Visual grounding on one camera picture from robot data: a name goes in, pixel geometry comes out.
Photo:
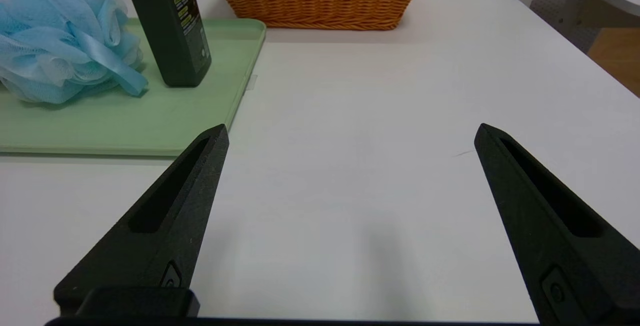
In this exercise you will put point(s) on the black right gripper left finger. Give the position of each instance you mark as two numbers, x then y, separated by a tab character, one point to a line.
150	246

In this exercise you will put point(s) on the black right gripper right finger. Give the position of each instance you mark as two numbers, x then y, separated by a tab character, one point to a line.
575	266

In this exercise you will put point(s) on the dark green pump bottle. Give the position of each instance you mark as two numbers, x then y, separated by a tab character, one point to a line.
172	36

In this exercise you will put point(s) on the light blue mesh bath sponge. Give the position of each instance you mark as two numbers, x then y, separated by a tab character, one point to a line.
55	36

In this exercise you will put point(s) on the light green plastic tray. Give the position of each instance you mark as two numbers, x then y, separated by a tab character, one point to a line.
150	116

